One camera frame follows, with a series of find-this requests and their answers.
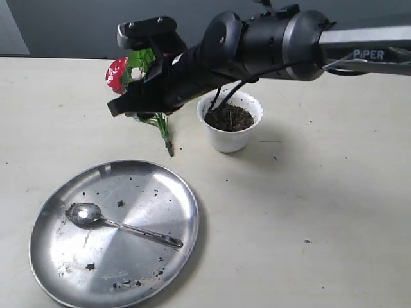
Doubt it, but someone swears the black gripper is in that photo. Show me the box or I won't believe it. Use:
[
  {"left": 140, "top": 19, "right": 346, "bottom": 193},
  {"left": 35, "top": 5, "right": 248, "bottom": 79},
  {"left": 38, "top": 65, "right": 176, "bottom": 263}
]
[{"left": 107, "top": 38, "right": 245, "bottom": 119}]

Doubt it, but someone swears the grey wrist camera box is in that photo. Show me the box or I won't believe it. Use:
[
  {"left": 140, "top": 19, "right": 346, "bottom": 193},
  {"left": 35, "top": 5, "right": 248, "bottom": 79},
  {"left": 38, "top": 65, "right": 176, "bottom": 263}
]
[{"left": 117, "top": 16, "right": 177, "bottom": 51}]

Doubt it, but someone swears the white scalloped plastic pot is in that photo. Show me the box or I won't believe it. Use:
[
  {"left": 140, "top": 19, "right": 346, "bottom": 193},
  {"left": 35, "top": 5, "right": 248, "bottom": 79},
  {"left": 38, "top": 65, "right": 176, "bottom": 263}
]
[{"left": 197, "top": 90, "right": 263, "bottom": 153}]

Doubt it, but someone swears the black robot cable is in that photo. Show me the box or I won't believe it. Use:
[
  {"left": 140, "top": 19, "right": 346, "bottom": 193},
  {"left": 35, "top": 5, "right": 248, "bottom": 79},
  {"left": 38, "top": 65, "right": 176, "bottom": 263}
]
[{"left": 210, "top": 76, "right": 261, "bottom": 113}]

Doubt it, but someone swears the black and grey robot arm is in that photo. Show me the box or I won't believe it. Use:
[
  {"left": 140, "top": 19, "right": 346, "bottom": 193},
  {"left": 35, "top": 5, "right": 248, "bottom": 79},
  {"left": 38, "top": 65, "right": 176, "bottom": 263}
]
[{"left": 108, "top": 1, "right": 410, "bottom": 116}]

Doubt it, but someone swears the artificial red flower stem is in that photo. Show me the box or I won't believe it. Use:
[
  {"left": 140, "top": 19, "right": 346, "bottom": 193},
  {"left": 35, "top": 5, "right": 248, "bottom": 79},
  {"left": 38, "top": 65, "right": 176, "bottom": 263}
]
[{"left": 105, "top": 48, "right": 174, "bottom": 157}]

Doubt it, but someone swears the round stainless steel plate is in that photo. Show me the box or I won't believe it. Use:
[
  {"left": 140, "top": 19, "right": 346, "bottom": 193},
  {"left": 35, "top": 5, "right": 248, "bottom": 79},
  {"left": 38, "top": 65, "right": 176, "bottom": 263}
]
[{"left": 29, "top": 160, "right": 199, "bottom": 307}]

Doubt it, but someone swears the long-handled metal spoon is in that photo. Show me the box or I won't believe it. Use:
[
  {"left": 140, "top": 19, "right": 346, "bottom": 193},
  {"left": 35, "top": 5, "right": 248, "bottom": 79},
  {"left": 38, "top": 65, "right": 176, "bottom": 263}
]
[{"left": 65, "top": 203, "right": 184, "bottom": 248}]

